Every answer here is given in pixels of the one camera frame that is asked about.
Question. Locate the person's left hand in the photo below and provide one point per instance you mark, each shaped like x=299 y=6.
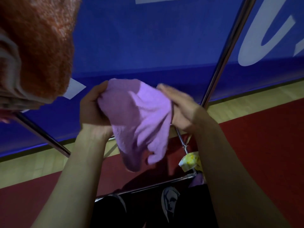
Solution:
x=91 y=111

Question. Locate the person's right hand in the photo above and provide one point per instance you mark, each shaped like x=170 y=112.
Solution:
x=185 y=109

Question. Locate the purple towel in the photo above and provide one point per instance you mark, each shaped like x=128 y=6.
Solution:
x=140 y=116
x=197 y=180

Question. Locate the yellow white cloth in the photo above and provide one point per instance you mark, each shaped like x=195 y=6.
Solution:
x=190 y=161

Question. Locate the metal drying rack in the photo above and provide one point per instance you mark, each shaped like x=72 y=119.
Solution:
x=225 y=52

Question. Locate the orange patterned towel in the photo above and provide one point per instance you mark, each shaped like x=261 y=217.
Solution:
x=45 y=49

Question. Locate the pink towel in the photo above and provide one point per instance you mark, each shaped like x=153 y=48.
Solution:
x=4 y=117

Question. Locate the person's left forearm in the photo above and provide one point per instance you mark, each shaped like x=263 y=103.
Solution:
x=71 y=185

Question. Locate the person's right forearm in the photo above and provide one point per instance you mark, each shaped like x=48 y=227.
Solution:
x=237 y=185

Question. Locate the person's right grey shoe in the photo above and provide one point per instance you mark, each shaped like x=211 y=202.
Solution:
x=169 y=200

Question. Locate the person's grey shoe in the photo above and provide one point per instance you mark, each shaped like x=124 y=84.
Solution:
x=169 y=200
x=120 y=200

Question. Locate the person's left grey shoe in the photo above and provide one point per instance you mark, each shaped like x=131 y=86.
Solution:
x=120 y=200

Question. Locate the person's black trousers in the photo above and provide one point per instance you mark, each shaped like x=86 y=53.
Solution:
x=194 y=208

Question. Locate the blue banner with white print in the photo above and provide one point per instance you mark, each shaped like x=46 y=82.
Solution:
x=154 y=37

